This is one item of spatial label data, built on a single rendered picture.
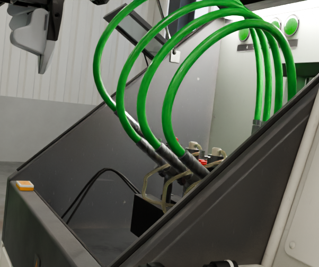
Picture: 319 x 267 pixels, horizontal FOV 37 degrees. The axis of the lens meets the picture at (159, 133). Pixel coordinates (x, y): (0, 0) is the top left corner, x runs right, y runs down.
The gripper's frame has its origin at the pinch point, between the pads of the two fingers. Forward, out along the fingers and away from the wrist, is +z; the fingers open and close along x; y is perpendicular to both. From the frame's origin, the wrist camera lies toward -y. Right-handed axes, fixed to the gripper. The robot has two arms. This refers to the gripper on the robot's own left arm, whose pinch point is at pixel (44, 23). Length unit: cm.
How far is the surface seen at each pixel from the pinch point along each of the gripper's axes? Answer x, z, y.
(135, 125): 6.4, 27.3, 0.3
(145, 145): 13.8, 30.9, 3.0
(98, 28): -661, -125, -229
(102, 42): 11.0, 11.6, -3.4
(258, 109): 1.8, 41.3, -24.7
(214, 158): 19.7, 39.5, -3.4
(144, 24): -295, -32, -143
